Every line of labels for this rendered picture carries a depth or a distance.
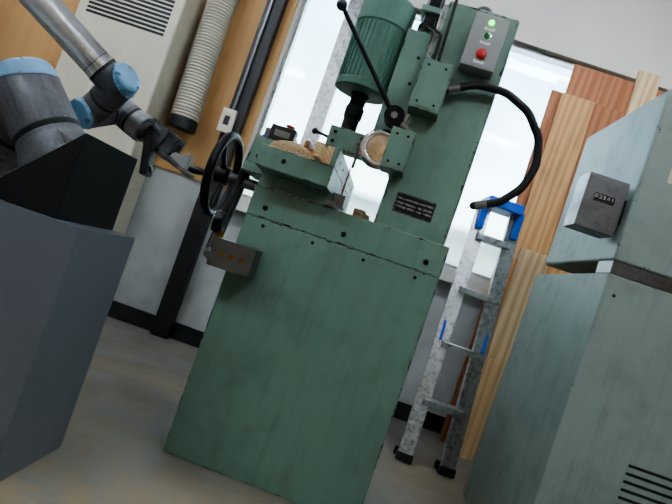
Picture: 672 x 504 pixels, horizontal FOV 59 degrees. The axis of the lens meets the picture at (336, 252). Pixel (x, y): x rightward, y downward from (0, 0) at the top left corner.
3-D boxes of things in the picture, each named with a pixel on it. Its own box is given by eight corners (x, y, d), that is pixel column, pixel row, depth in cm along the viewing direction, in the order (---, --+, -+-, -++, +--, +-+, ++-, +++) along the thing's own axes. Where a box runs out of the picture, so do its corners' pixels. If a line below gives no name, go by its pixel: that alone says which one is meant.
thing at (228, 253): (213, 264, 169) (222, 238, 170) (253, 278, 168) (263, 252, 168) (204, 263, 161) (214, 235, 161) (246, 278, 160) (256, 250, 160)
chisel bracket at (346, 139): (325, 154, 195) (333, 129, 195) (365, 167, 193) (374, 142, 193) (322, 148, 187) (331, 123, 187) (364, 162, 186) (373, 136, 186)
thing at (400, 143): (380, 171, 178) (393, 133, 178) (402, 178, 177) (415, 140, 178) (379, 164, 169) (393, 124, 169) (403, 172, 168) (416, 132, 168)
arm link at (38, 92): (34, 114, 126) (2, 42, 128) (-6, 154, 135) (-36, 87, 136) (93, 118, 140) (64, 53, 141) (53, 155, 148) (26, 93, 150)
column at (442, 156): (374, 232, 199) (443, 31, 202) (438, 253, 197) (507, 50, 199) (372, 225, 177) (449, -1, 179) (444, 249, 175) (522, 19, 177)
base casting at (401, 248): (275, 228, 214) (284, 204, 214) (429, 281, 208) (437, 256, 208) (245, 212, 169) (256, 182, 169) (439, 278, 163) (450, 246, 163)
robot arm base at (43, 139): (72, 144, 125) (53, 103, 126) (0, 186, 128) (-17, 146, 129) (121, 159, 144) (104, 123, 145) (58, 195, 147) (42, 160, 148)
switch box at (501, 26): (457, 70, 178) (474, 20, 178) (489, 79, 177) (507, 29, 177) (459, 62, 172) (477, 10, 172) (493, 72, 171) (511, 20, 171)
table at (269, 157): (267, 189, 223) (272, 174, 223) (344, 215, 220) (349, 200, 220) (221, 152, 163) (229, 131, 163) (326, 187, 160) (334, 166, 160)
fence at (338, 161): (345, 198, 220) (350, 184, 220) (350, 200, 220) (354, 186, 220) (329, 164, 160) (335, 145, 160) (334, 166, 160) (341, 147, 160)
